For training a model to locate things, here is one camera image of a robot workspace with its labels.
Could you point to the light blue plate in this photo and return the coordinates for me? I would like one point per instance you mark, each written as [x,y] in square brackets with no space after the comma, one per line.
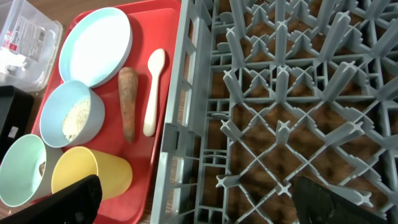
[96,48]

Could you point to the white rice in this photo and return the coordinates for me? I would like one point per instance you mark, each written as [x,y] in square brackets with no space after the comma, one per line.
[75,119]

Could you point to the mint green bowl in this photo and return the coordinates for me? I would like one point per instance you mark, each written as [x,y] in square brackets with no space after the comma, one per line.
[20,178]

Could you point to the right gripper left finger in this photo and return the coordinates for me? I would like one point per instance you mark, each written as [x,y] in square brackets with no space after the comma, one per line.
[77,203]

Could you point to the white tissue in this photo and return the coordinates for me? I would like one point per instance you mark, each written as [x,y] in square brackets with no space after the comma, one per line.
[10,61]

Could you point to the yellow plastic cup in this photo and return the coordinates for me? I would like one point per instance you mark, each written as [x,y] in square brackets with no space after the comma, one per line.
[114,173]

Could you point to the black plastic bin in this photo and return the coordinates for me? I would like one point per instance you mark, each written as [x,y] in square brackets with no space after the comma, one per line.
[16,106]

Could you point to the brown food scrap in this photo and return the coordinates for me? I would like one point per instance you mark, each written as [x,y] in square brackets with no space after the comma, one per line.
[42,169]

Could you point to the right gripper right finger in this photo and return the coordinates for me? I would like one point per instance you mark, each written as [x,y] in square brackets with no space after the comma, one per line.
[316,204]

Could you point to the brown carrot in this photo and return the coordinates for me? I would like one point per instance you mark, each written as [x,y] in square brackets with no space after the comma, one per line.
[127,85]

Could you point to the clear plastic bin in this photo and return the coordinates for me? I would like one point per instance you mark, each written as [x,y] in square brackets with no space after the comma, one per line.
[27,31]

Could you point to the white plastic spoon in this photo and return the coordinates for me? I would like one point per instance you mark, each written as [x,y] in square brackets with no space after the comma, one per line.
[155,65]

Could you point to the grey dishwasher rack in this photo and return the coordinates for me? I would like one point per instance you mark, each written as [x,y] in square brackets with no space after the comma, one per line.
[263,93]

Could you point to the light blue bowl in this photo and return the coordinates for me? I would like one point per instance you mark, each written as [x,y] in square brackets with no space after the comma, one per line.
[57,106]

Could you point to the red serving tray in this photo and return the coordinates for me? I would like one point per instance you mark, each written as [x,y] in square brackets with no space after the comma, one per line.
[154,26]

